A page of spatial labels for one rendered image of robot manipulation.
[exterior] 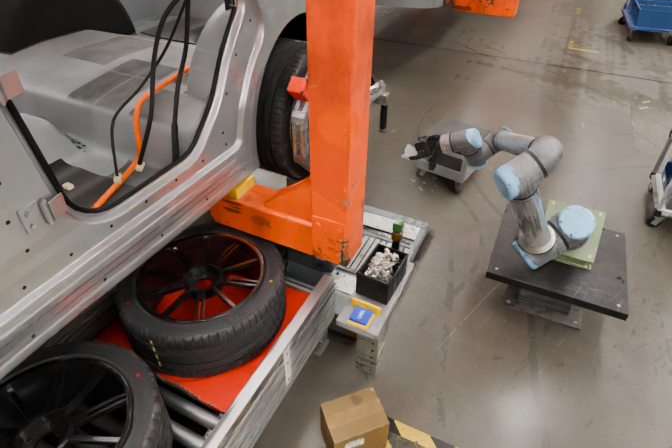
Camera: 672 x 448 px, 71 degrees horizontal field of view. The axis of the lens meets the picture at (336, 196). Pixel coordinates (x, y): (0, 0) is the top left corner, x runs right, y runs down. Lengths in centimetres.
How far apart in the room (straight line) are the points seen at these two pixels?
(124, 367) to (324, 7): 130
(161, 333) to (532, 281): 160
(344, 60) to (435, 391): 145
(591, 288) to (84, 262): 204
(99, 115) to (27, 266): 98
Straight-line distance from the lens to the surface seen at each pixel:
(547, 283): 239
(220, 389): 193
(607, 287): 250
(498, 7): 566
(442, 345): 239
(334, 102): 155
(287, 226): 195
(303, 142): 210
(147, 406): 167
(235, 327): 179
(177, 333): 181
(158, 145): 208
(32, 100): 263
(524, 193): 176
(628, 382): 258
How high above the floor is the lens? 186
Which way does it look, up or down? 35 degrees down
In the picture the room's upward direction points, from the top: 1 degrees clockwise
